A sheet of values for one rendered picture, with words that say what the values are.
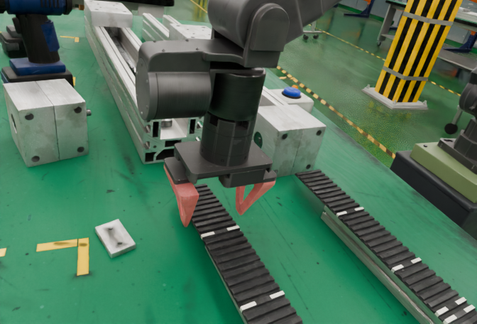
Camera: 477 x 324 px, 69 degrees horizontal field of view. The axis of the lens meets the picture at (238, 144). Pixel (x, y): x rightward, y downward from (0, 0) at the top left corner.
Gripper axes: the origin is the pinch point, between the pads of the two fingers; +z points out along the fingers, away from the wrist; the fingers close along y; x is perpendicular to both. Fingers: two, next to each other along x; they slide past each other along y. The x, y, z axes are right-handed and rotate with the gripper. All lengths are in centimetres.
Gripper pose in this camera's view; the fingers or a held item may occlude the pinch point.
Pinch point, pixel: (213, 212)
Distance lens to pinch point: 45.5
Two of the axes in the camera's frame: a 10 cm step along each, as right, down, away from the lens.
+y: -8.8, 0.9, -4.7
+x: 4.5, 5.0, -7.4
